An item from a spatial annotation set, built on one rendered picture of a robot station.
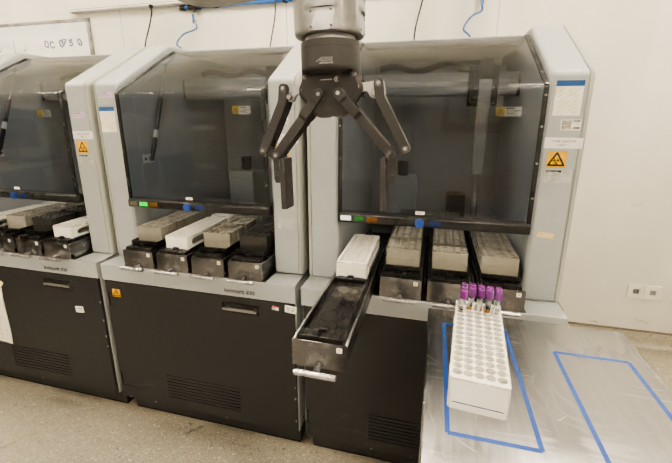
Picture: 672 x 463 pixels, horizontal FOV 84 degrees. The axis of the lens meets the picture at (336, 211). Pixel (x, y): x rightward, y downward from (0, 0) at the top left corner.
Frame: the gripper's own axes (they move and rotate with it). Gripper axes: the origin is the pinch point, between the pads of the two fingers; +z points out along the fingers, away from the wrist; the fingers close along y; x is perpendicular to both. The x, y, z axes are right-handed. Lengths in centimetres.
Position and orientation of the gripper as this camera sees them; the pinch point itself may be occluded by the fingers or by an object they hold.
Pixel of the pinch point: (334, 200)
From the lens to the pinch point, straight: 51.4
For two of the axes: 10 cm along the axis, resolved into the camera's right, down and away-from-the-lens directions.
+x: 2.4, -2.0, 9.5
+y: 9.7, 0.3, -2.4
